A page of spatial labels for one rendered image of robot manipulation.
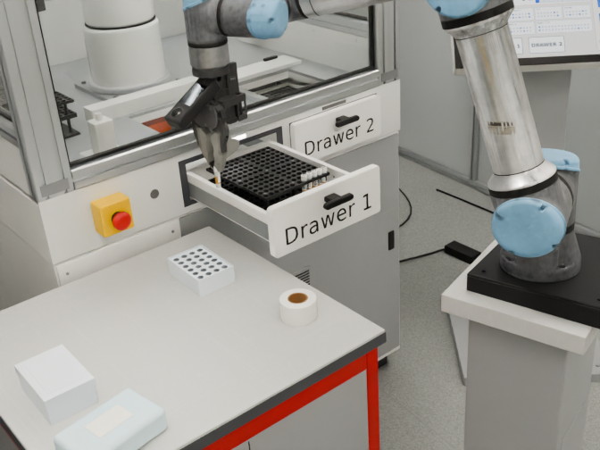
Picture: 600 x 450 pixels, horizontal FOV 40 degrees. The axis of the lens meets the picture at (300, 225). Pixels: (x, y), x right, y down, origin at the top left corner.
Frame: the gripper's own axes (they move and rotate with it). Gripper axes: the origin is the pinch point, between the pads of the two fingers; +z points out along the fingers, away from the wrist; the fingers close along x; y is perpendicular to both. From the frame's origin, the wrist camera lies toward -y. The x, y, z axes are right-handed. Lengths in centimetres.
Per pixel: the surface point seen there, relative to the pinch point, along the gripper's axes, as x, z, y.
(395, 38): 9, -7, 73
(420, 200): 72, 98, 175
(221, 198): 5.4, 10.9, 5.5
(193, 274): -1.8, 19.6, -10.3
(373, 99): 9, 6, 63
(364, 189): -18.2, 10.0, 24.9
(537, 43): -16, -2, 102
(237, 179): 5.6, 8.5, 10.8
